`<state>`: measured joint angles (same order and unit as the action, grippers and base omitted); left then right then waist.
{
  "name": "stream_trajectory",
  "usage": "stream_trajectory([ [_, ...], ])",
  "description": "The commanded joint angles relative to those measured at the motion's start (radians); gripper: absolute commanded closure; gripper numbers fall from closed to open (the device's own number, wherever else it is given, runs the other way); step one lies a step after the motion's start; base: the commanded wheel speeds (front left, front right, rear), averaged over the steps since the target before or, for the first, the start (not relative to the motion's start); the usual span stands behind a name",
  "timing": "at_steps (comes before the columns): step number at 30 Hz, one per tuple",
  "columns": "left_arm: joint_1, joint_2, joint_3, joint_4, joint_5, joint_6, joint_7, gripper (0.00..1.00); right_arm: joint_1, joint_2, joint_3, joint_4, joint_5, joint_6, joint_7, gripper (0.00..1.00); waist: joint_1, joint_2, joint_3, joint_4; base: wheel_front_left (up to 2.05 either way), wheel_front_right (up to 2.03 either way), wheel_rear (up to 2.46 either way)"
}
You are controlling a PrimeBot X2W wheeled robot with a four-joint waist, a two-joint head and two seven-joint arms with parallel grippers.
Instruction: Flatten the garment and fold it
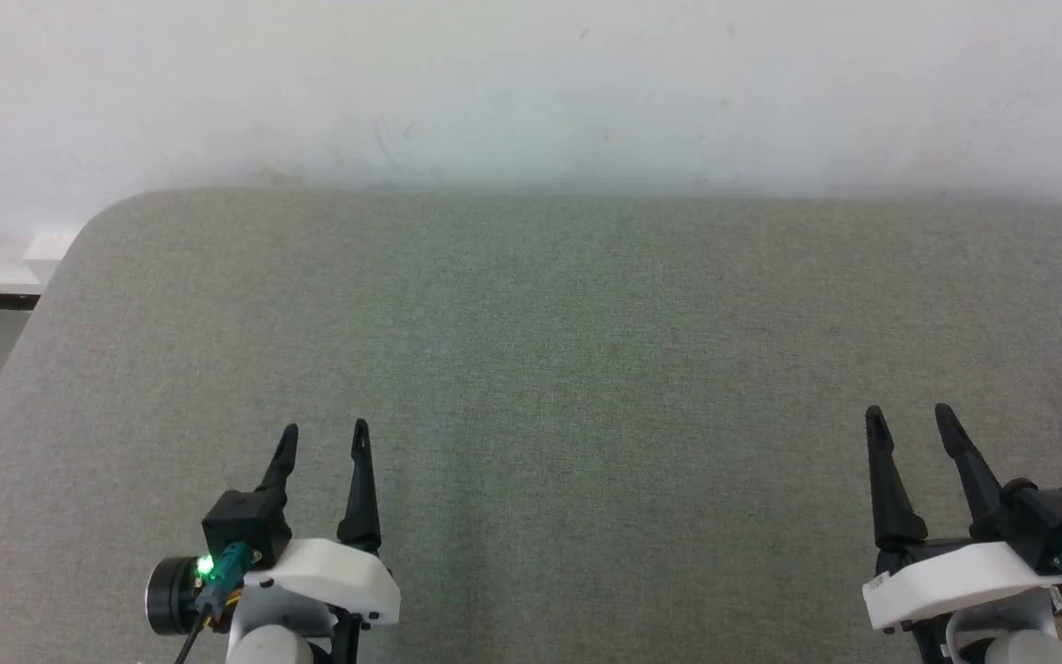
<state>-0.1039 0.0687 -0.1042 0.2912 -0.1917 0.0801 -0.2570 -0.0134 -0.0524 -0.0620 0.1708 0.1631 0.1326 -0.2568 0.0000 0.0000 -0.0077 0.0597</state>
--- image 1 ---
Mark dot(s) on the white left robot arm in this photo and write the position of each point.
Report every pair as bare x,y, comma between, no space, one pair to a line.
273,647

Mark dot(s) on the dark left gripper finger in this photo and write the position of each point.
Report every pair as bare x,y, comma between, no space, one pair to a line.
361,489
277,466

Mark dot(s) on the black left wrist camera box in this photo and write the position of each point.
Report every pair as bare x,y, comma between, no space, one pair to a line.
241,526

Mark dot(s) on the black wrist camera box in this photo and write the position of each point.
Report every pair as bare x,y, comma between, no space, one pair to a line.
1052,521
241,526

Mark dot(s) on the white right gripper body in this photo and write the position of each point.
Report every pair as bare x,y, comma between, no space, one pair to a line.
964,581

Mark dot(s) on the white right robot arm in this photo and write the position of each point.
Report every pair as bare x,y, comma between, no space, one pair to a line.
1020,647

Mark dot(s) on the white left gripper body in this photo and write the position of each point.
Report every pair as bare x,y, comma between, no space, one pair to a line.
328,581

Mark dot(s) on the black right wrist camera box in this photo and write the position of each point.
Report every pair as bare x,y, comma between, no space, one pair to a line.
1052,521

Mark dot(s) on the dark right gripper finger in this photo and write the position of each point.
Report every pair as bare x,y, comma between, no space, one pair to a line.
969,466
889,489

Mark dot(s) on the grey-green fabric sofa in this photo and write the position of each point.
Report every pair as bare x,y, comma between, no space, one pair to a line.
494,369

